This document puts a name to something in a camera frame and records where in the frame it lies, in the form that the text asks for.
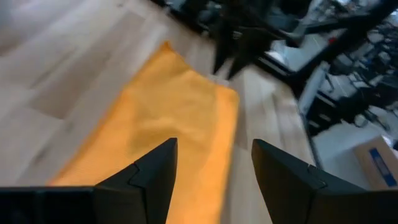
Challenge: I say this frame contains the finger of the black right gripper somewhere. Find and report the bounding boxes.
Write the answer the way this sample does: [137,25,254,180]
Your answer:
[228,54,249,80]
[213,46,229,75]

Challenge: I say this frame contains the orange microfiber towel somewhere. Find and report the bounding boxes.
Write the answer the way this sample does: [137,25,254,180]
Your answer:
[48,40,241,224]

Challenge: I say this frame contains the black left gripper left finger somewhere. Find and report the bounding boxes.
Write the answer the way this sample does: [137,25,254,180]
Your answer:
[0,138,178,224]

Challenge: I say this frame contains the black aluminium table frame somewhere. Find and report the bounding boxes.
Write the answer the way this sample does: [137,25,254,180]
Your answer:
[149,0,398,94]

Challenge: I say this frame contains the brown cardboard box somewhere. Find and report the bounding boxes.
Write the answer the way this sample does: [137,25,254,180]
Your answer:
[353,135,398,191]

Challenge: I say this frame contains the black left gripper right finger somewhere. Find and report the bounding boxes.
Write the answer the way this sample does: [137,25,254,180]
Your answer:
[251,139,398,224]

